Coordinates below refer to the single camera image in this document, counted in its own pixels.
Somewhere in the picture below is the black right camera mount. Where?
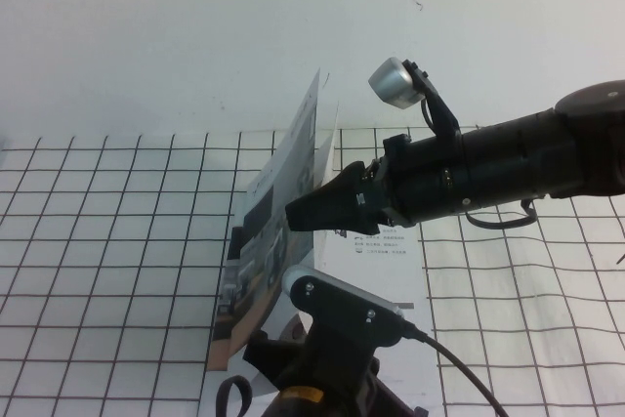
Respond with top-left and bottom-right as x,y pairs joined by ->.
402,60 -> 463,143

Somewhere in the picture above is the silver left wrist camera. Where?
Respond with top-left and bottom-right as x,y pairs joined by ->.
281,263 -> 407,321

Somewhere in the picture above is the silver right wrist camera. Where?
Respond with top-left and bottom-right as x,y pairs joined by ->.
368,58 -> 425,109

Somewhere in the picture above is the black left arm flat cable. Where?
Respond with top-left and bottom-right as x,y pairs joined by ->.
216,374 -> 258,417

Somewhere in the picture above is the black right arm flat cable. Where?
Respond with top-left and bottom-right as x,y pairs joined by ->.
465,197 -> 537,231

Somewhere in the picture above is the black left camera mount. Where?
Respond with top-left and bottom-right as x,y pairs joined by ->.
288,274 -> 412,392

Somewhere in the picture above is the white black-grid tablecloth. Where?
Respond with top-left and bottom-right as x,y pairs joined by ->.
0,122 -> 625,417

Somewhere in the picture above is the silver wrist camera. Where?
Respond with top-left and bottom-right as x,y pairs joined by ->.
281,263 -> 407,321
368,58 -> 425,109

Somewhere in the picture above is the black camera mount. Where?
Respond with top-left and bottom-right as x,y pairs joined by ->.
402,60 -> 463,143
288,274 -> 412,392

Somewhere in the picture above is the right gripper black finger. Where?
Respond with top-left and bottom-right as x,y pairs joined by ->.
284,160 -> 366,233

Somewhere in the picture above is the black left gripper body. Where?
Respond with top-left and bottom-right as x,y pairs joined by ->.
242,330 -> 314,383

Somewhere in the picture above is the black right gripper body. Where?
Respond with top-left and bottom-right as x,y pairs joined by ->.
353,132 -> 427,236

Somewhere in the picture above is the black arm flat cable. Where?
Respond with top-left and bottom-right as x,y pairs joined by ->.
216,374 -> 258,417
465,197 -> 537,231

